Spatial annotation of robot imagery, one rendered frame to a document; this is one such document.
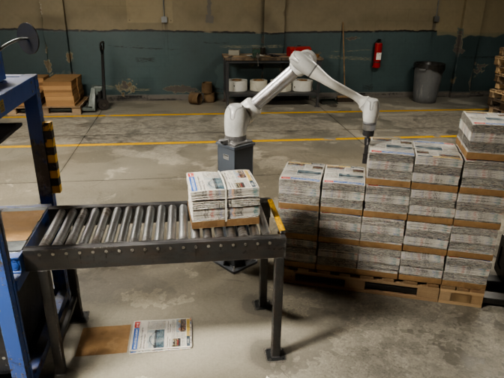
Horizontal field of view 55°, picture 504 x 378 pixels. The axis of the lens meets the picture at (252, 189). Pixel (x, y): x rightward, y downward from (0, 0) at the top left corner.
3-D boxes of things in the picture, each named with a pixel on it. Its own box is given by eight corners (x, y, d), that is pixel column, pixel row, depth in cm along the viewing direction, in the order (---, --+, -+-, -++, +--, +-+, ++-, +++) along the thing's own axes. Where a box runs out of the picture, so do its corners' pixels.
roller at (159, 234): (166, 211, 298) (166, 203, 296) (163, 248, 255) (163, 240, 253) (157, 211, 297) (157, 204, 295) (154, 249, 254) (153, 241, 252)
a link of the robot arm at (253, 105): (224, 115, 356) (233, 109, 376) (238, 133, 358) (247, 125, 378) (304, 45, 323) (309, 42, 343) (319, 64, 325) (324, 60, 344)
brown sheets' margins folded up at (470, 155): (433, 257, 370) (455, 135, 333) (474, 262, 364) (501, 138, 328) (440, 285, 335) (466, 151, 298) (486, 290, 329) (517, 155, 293)
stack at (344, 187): (282, 256, 398) (286, 160, 366) (431, 274, 375) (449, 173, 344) (274, 281, 363) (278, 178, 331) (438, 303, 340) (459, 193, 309)
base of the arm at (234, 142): (213, 142, 348) (213, 135, 346) (236, 136, 362) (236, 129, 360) (229, 148, 336) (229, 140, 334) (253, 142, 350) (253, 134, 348)
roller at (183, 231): (187, 210, 299) (187, 202, 298) (188, 247, 256) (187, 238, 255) (179, 211, 299) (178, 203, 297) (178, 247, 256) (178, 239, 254)
